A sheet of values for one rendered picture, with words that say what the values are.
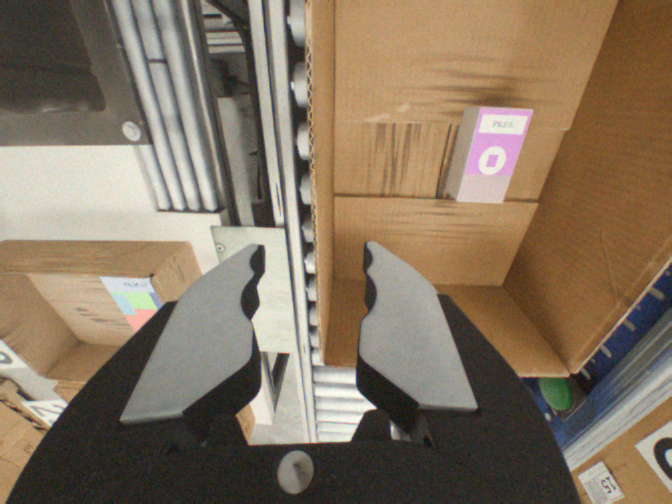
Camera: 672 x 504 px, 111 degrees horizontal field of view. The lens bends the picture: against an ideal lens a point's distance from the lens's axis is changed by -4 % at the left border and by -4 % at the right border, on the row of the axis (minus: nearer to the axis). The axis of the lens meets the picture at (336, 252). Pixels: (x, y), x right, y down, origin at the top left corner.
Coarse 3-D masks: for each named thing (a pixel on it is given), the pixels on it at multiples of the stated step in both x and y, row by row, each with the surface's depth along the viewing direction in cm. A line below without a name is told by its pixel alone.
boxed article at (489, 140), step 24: (480, 120) 25; (504, 120) 25; (528, 120) 24; (456, 144) 30; (480, 144) 26; (504, 144) 26; (456, 168) 30; (480, 168) 27; (504, 168) 27; (456, 192) 29; (480, 192) 29; (504, 192) 28
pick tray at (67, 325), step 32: (0, 256) 37; (32, 256) 37; (64, 256) 37; (96, 256) 37; (128, 256) 36; (160, 256) 36; (192, 256) 41; (0, 288) 42; (32, 288) 47; (64, 288) 47; (96, 288) 46; (160, 288) 34; (0, 320) 42; (32, 320) 47; (64, 320) 52; (96, 320) 51; (32, 352) 47; (64, 352) 53; (96, 352) 54
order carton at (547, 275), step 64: (320, 0) 15; (384, 0) 24; (448, 0) 23; (512, 0) 23; (576, 0) 22; (640, 0) 20; (320, 64) 17; (384, 64) 26; (448, 64) 26; (512, 64) 25; (576, 64) 25; (640, 64) 21; (320, 128) 19; (384, 128) 30; (448, 128) 30; (576, 128) 27; (640, 128) 21; (320, 192) 20; (384, 192) 34; (512, 192) 33; (576, 192) 27; (640, 192) 21; (320, 256) 22; (448, 256) 38; (512, 256) 37; (576, 256) 27; (640, 256) 21; (320, 320) 24; (512, 320) 34; (576, 320) 27
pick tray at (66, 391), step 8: (56, 384) 51; (64, 384) 51; (72, 384) 51; (80, 384) 51; (56, 392) 51; (64, 392) 53; (72, 392) 55; (64, 400) 53; (248, 408) 66; (240, 416) 60; (248, 416) 65; (240, 424) 60; (248, 424) 65; (248, 432) 65; (248, 440) 65
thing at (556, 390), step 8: (544, 384) 47; (552, 384) 46; (560, 384) 44; (568, 384) 43; (544, 392) 47; (552, 392) 45; (560, 392) 44; (568, 392) 43; (552, 400) 45; (560, 400) 44; (568, 400) 43; (560, 408) 44
